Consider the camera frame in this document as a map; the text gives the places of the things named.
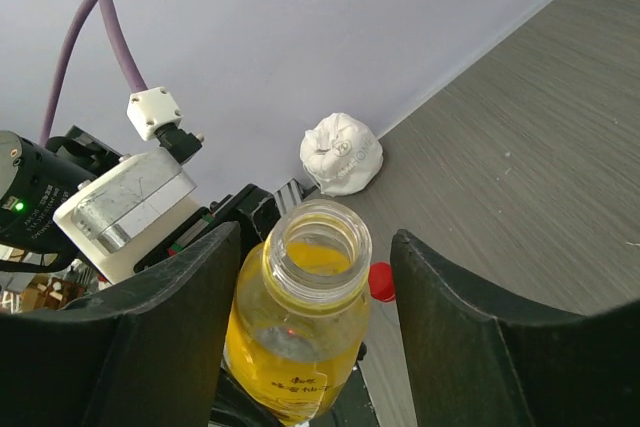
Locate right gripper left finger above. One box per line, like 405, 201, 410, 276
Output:
1, 229, 237, 426

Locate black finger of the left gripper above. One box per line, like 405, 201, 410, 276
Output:
209, 368, 283, 427

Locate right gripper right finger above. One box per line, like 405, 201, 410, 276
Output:
390, 230, 639, 426

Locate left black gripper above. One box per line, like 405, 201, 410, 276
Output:
133, 184, 280, 274

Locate yellow juice bottle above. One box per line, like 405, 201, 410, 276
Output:
224, 199, 372, 426

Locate red cap clear bottle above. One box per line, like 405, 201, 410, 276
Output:
368, 262, 396, 303

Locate white crumpled cloth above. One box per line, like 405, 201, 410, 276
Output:
299, 113, 384, 197

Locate white slotted cable duct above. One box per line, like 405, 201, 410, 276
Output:
273, 179, 317, 215

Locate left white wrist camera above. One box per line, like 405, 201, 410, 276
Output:
53, 87, 203, 284

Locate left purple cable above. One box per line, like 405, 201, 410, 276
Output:
38, 0, 149, 146

